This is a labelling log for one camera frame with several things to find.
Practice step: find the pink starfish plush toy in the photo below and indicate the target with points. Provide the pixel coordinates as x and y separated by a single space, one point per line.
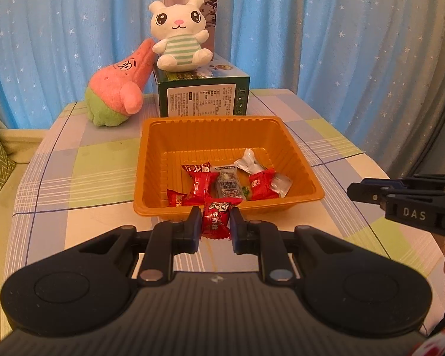
111 85

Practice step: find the silver foil snack packet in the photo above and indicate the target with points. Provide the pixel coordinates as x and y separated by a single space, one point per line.
250 162

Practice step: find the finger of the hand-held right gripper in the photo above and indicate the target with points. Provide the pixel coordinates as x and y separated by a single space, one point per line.
396 186
367 192

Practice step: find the green cardboard box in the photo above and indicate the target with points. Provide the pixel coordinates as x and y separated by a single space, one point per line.
200 98

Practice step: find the dark grey snack packet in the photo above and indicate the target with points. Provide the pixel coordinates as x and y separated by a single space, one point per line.
226 185

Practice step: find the red candy cartoon print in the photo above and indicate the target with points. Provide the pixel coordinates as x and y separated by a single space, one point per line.
217 218

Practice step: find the red snack packet white label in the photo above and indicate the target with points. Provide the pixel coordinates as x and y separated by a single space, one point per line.
199 189

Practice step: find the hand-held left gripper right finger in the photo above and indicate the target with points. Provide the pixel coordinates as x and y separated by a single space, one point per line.
235 233

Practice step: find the blue star curtain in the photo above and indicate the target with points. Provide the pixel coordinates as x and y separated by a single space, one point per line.
319 26

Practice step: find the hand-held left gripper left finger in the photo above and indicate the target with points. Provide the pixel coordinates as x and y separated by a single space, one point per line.
195 230

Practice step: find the white bunny plush toy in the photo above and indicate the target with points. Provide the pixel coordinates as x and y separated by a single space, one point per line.
178 48

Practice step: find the cream sofa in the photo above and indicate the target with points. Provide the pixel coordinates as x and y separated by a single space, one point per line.
22 144

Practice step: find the orange plastic tray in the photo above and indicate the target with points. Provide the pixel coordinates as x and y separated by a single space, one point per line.
207 137

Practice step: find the yellow green candy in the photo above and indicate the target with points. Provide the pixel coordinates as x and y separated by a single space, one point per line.
246 193

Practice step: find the grey printed box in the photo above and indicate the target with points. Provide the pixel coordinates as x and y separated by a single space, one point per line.
210 26

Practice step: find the red square snack packet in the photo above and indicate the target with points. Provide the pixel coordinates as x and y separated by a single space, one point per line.
261 185

